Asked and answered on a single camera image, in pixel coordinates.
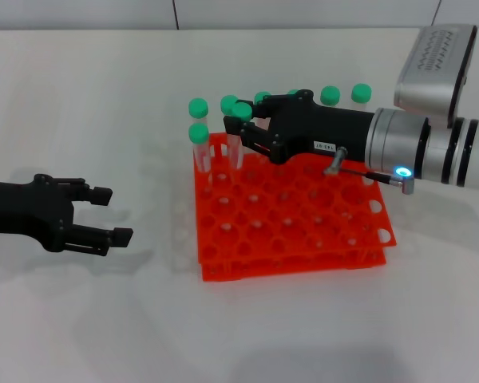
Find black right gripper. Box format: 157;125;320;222
222;89;374;165

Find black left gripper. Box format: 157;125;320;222
0;173;134;257

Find orange test tube rack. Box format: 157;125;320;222
193;131;398;282

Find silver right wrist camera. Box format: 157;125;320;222
394;24;478;129

